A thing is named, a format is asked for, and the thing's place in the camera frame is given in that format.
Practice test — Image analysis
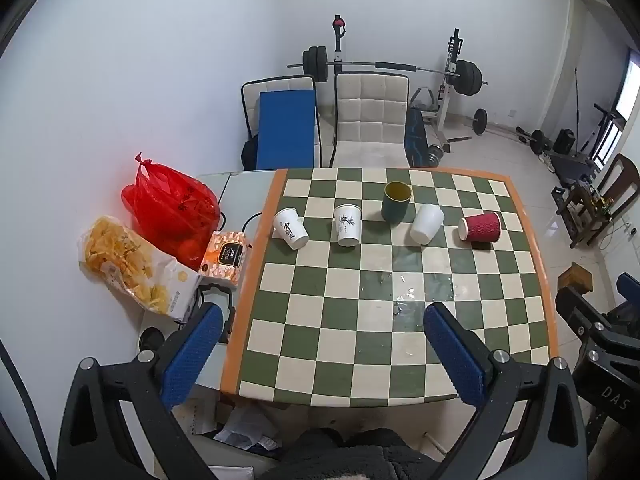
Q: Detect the black exercise stand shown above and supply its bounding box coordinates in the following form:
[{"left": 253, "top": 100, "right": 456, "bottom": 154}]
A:
[{"left": 574, "top": 67, "right": 627, "bottom": 161}]

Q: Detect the orange white tissue box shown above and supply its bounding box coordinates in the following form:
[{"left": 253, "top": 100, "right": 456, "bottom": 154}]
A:
[{"left": 198, "top": 230, "right": 253, "bottom": 288}]

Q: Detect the plain white paper cup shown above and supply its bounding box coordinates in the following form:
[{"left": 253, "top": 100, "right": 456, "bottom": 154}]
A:
[{"left": 410, "top": 203, "right": 445, "bottom": 246}]

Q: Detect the barbell with black plates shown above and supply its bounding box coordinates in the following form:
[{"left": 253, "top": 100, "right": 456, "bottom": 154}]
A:
[{"left": 287, "top": 46, "right": 489, "bottom": 97}]

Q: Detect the small barbell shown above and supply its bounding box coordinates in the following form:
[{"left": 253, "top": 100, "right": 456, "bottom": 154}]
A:
[{"left": 470, "top": 108, "right": 553, "bottom": 156}]

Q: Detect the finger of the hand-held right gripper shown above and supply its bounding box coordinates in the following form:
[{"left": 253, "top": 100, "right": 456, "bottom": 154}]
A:
[
  {"left": 617, "top": 273, "right": 640, "bottom": 311},
  {"left": 555, "top": 284, "right": 608, "bottom": 341}
]

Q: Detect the beige padded chair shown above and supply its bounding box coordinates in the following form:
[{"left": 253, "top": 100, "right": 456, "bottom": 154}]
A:
[{"left": 330, "top": 72, "right": 412, "bottom": 168}]

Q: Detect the red ribbed paper cup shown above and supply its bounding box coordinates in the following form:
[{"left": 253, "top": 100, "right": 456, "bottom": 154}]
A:
[{"left": 458, "top": 212, "right": 503, "bottom": 247}]

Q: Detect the round black table grommet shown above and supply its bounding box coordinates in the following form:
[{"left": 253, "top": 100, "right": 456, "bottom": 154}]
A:
[{"left": 138, "top": 327, "right": 166, "bottom": 352}]

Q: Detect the black cable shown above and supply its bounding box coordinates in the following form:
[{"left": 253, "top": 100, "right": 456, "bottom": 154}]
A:
[{"left": 217, "top": 210, "right": 264, "bottom": 235}]

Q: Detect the black speaker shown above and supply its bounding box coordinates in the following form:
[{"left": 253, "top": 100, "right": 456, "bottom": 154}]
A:
[{"left": 554, "top": 129, "right": 577, "bottom": 156}]

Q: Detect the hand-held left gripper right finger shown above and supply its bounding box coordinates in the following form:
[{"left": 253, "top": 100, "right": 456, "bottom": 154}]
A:
[{"left": 424, "top": 302, "right": 588, "bottom": 480}]

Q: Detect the black table clamp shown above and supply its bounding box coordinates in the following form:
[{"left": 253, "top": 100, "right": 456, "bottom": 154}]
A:
[{"left": 196, "top": 284, "right": 237, "bottom": 346}]

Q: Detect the black weight bench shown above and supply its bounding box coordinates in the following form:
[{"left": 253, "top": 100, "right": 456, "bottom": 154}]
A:
[{"left": 405, "top": 107, "right": 432, "bottom": 167}]

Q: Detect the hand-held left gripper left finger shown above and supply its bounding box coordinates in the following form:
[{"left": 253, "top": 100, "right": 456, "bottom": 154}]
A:
[{"left": 57, "top": 304, "right": 226, "bottom": 480}]

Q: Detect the dark wooden chair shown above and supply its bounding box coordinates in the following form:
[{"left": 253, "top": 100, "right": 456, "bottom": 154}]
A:
[{"left": 551, "top": 154, "right": 640, "bottom": 249}]

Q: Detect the green white checkered table mat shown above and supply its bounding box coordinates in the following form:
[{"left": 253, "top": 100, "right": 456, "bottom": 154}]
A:
[{"left": 220, "top": 167, "right": 558, "bottom": 408}]

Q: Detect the pile of white papers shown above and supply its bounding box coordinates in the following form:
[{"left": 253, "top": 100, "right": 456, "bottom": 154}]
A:
[{"left": 184, "top": 399, "right": 282, "bottom": 455}]

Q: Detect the red plastic bag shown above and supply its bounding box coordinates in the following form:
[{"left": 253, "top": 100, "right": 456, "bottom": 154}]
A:
[{"left": 121, "top": 152, "right": 222, "bottom": 271}]

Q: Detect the white paper cup black print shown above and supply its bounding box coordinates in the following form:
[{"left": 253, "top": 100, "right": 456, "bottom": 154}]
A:
[{"left": 272, "top": 207, "right": 310, "bottom": 251}]

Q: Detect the black dumbbell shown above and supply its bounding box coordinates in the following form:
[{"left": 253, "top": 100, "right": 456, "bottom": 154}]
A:
[{"left": 426, "top": 143, "right": 452, "bottom": 167}]

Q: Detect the white paper cup plant print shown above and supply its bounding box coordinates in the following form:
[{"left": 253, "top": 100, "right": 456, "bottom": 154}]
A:
[{"left": 334, "top": 204, "right": 363, "bottom": 247}]

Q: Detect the white barbell rack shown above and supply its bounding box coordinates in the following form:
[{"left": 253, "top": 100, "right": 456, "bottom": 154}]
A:
[{"left": 330, "top": 15, "right": 473, "bottom": 153}]

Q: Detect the blue foam pad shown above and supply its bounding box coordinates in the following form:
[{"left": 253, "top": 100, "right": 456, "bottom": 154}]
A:
[{"left": 256, "top": 90, "right": 317, "bottom": 171}]

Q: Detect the bag of yellow chips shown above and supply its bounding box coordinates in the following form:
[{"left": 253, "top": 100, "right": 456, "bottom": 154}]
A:
[{"left": 77, "top": 216, "right": 201, "bottom": 323}]

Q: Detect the dark green ceramic cup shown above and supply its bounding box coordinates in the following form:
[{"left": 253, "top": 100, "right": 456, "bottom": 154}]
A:
[{"left": 381, "top": 181, "right": 413, "bottom": 225}]

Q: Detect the brown wooden block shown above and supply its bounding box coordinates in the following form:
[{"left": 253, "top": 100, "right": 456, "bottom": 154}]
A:
[{"left": 557, "top": 265, "right": 594, "bottom": 294}]

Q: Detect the white padded chair black trim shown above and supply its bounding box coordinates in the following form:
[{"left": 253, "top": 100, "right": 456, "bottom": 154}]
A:
[{"left": 241, "top": 75, "right": 322, "bottom": 171}]

